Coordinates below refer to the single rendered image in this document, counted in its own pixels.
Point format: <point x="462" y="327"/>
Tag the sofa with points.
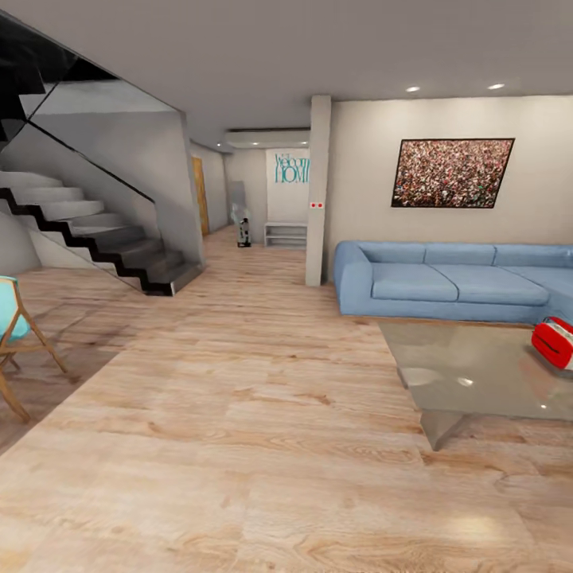
<point x="511" y="284"/>

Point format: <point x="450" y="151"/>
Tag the door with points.
<point x="200" y="197"/>

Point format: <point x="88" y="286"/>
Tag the coffee table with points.
<point x="454" y="372"/>

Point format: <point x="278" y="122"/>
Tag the straight chair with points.
<point x="15" y="323"/>

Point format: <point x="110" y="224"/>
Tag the standing mirror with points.
<point x="240" y="212"/>

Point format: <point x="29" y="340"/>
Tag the radio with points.
<point x="554" y="339"/>

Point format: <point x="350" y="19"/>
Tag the stairs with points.
<point x="58" y="193"/>

